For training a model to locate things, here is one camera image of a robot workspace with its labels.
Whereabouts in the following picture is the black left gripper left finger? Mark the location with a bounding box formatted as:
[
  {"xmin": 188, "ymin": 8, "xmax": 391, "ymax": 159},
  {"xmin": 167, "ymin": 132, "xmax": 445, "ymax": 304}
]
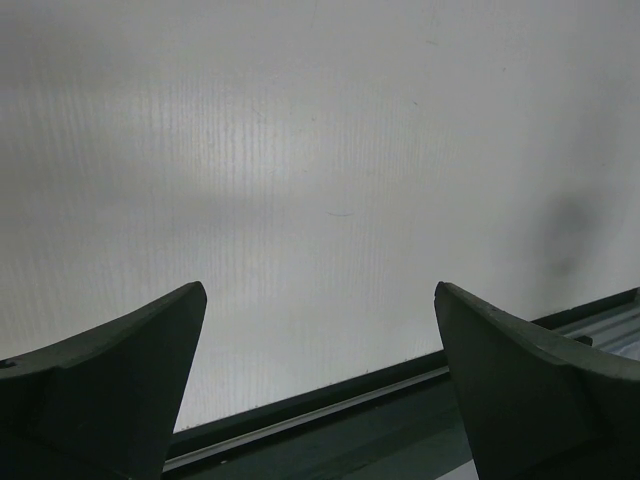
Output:
[{"xmin": 1, "ymin": 281, "xmax": 207, "ymax": 479}]

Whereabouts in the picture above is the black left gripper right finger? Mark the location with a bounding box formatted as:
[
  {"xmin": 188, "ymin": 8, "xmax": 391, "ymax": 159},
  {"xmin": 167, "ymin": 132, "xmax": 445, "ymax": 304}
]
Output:
[{"xmin": 434, "ymin": 282, "xmax": 639, "ymax": 479}]

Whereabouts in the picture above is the aluminium front rail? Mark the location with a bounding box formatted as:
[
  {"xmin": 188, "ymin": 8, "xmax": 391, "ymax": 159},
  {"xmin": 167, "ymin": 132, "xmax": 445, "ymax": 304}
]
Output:
[{"xmin": 555, "ymin": 300, "xmax": 639, "ymax": 360}]

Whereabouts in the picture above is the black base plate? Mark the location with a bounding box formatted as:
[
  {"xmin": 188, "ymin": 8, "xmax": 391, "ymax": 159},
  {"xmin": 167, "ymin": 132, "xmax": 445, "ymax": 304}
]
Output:
[{"xmin": 163, "ymin": 289, "xmax": 639, "ymax": 479}]

